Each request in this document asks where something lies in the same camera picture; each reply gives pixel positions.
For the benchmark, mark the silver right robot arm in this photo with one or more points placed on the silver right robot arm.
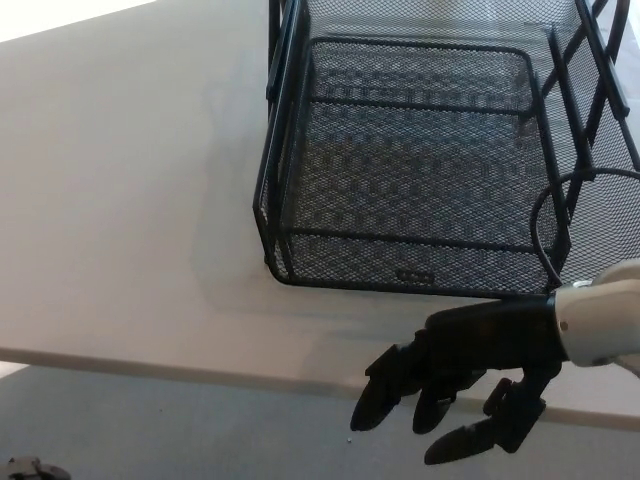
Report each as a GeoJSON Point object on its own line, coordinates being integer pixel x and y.
{"type": "Point", "coordinates": [600, 320]}

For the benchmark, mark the black mesh tray with label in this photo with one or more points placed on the black mesh tray with label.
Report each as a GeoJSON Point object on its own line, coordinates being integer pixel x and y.
{"type": "Point", "coordinates": [415, 276]}

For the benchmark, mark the black mesh sliding drawer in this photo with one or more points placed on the black mesh sliding drawer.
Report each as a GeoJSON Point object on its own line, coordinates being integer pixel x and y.
{"type": "Point", "coordinates": [263, 200]}

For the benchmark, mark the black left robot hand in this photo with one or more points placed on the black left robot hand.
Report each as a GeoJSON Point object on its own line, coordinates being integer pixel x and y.
{"type": "Point", "coordinates": [30, 470]}

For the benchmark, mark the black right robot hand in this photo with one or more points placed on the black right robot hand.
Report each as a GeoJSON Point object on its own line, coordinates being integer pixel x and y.
{"type": "Point", "coordinates": [490, 335]}

